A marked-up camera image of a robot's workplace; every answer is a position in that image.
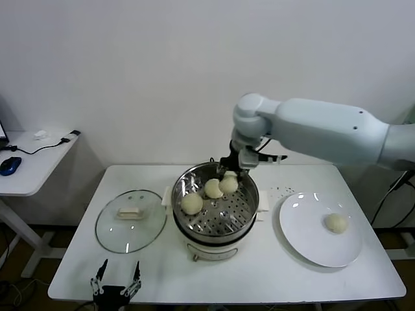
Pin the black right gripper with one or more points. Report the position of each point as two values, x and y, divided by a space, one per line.
231 158

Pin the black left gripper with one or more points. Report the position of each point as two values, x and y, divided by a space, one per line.
111 296

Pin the white steamed baozi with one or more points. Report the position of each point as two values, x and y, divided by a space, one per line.
336 223
213 189
192 204
229 184

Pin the round glass pot lid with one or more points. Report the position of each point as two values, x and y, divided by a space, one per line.
129 212

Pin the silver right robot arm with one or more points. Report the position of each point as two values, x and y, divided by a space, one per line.
324 129

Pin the perforated steel steamer basket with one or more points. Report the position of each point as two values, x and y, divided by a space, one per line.
236 210

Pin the white electric steamer pot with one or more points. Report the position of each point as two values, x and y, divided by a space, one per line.
210 251

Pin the large white plate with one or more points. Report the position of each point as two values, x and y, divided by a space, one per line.
298 233

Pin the white side desk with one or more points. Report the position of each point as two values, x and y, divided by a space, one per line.
32 168

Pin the blue computer mouse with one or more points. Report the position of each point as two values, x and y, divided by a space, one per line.
9 166

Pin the crumpled white tissue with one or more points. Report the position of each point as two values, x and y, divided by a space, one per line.
39 134

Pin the dark laptop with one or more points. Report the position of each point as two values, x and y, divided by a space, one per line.
2 129

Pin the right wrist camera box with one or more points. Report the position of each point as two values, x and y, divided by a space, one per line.
248 159

